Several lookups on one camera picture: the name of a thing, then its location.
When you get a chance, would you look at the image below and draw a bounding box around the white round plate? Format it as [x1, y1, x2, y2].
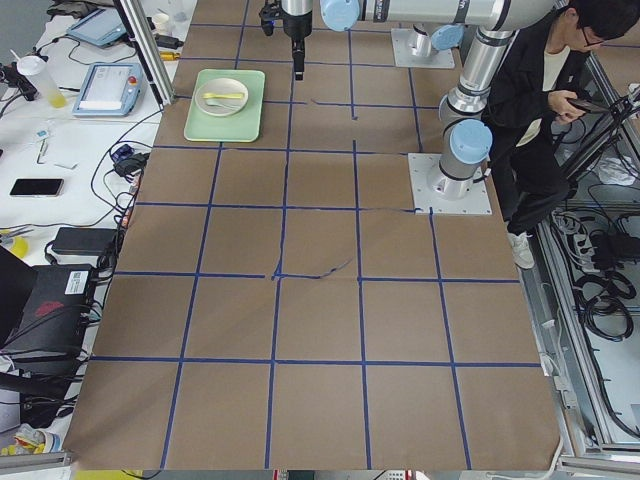
[194, 78, 249, 117]

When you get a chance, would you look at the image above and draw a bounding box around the black power adapter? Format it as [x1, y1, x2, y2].
[51, 227, 116, 256]

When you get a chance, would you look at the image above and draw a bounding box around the plastic squeeze bottle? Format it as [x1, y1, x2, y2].
[17, 55, 67, 108]

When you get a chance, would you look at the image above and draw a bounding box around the yellow plastic fork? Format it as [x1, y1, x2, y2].
[202, 92, 245, 100]

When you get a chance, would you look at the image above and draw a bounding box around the light green tray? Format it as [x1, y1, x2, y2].
[184, 69, 265, 143]

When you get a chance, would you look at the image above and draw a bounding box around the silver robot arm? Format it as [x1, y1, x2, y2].
[408, 23, 465, 58]
[320, 1, 554, 200]

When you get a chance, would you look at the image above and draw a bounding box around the black smartphone on table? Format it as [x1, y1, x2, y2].
[9, 178, 64, 197]

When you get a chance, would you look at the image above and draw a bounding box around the pale green plastic spoon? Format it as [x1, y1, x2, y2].
[205, 99, 242, 110]

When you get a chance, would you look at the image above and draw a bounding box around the blue teach pendant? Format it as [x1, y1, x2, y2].
[66, 8, 126, 48]
[72, 62, 143, 117]

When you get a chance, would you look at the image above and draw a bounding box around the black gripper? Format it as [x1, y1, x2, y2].
[259, 0, 313, 39]

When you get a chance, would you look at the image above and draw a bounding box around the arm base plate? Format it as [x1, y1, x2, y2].
[408, 153, 492, 216]
[391, 28, 455, 70]

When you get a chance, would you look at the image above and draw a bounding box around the far blue teach pendant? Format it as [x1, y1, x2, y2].
[66, 8, 126, 48]

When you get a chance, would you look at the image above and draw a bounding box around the black computer case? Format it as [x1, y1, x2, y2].
[1, 248, 98, 361]

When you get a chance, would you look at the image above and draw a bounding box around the white cup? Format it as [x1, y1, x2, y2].
[151, 12, 172, 36]

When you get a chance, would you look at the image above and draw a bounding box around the person in black shirt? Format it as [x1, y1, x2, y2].
[483, 1, 639, 269]

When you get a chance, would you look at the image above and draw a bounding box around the near blue teach pendant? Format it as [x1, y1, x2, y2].
[72, 62, 143, 117]

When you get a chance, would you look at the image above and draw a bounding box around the aluminium frame post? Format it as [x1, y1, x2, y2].
[113, 0, 175, 107]

